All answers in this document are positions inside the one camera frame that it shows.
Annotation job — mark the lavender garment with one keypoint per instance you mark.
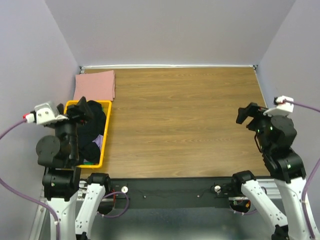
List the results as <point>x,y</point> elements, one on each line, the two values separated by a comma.
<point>99,141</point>

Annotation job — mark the yellow plastic bin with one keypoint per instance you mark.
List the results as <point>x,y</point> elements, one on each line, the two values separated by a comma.
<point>107,108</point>

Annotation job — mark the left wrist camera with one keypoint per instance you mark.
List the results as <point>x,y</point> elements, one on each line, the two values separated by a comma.
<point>48,113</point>

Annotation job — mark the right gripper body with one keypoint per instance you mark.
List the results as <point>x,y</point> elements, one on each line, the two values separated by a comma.
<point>253,114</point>

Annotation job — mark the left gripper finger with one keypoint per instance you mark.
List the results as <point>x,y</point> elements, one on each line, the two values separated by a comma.
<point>83,111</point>
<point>60,109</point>

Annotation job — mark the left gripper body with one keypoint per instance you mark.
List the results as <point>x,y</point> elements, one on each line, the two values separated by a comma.
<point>75,113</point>

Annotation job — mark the pink printed t-shirt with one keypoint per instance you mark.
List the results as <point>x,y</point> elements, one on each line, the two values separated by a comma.
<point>98,86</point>

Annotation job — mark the black t-shirt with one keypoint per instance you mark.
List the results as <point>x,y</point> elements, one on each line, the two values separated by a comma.
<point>88,150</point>

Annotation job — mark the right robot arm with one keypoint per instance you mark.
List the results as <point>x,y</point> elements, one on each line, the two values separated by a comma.
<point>274,136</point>

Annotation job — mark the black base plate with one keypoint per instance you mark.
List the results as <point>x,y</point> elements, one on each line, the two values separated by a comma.
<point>183,192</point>

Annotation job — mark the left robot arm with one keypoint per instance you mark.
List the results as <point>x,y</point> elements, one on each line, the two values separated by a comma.
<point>59,155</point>

